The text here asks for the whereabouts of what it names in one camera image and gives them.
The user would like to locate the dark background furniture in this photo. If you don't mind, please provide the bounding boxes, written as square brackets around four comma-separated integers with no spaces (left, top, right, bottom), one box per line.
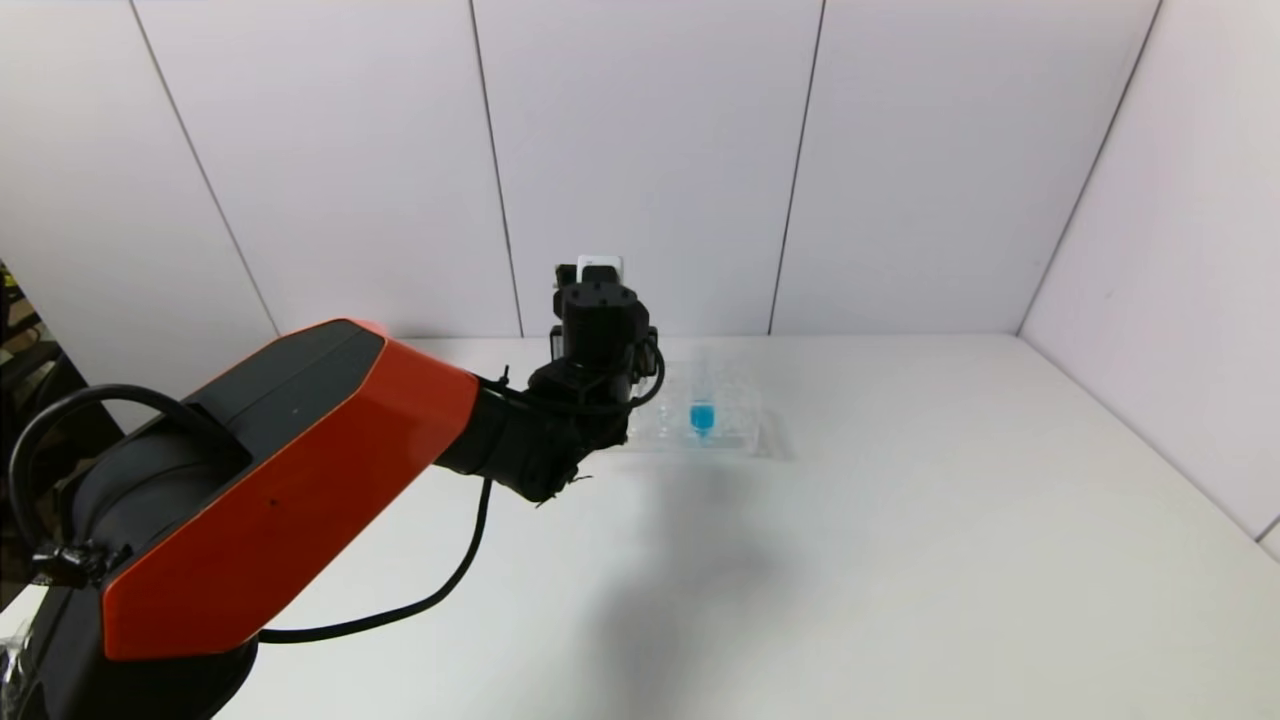
[0,262,101,611]

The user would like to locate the long black hanging cable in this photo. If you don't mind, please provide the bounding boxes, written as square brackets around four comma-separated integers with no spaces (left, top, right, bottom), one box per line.
[258,478,493,644]

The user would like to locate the test tube with blue pigment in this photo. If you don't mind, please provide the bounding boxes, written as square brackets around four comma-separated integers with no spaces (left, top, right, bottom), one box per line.
[690,358,722,442]

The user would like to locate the thick black looped cable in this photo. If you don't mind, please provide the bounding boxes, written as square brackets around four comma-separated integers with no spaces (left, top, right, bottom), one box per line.
[8,385,206,561]

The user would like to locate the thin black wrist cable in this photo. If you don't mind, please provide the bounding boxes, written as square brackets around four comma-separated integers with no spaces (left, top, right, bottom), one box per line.
[478,335,667,417]

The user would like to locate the clear plastic test tube rack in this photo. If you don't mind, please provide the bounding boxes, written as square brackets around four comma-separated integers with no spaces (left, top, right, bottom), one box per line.
[622,360,764,460]

